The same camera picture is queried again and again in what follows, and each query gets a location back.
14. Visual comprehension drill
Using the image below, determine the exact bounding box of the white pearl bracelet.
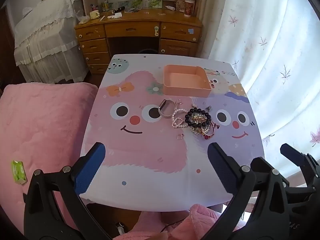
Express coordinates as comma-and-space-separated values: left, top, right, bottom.
171, 108, 188, 129

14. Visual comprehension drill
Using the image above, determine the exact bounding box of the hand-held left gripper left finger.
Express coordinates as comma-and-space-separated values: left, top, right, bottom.
24, 142, 112, 240

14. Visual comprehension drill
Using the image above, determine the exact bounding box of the pink fluffy garment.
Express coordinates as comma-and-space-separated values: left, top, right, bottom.
112, 203, 241, 240

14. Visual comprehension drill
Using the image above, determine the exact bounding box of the bed with white lace cover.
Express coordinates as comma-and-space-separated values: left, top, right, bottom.
14, 0, 90, 83

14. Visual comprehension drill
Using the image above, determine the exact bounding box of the pink plastic storage box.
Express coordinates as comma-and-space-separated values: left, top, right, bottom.
163, 64, 212, 97

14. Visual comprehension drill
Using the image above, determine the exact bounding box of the patterned gift box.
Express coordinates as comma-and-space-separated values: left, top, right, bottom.
175, 0, 196, 13

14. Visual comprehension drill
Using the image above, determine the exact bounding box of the white leaf print curtain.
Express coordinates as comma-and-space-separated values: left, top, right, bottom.
197, 0, 320, 188

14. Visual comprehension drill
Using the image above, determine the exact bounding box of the red and white paper cup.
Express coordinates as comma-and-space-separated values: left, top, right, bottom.
184, 0, 196, 18

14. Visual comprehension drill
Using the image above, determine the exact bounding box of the pink fluffy blanket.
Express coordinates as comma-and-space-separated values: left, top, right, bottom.
0, 82, 99, 232

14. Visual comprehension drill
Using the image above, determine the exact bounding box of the rose gold red bangle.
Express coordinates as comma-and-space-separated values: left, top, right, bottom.
200, 121, 219, 139

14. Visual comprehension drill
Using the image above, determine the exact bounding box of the gold leaf bracelet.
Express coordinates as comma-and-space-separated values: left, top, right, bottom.
191, 115, 208, 133

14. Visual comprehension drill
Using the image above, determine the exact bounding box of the green packet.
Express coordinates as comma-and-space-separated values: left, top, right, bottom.
10, 160, 27, 185

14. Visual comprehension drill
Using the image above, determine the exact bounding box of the wooden desk with drawers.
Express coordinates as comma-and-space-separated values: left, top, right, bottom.
74, 8, 204, 75

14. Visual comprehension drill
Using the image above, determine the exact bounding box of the black bead bracelet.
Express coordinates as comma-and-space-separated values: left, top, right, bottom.
184, 108, 212, 128

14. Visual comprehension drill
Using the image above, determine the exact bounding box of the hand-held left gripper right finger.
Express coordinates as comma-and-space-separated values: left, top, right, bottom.
202, 142, 290, 240

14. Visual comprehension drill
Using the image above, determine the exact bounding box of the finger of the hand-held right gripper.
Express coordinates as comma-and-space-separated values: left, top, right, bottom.
285, 180, 318, 200
280, 143, 320, 180

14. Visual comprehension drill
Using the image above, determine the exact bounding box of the strip of painted pictures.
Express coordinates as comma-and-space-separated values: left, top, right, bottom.
111, 0, 163, 8

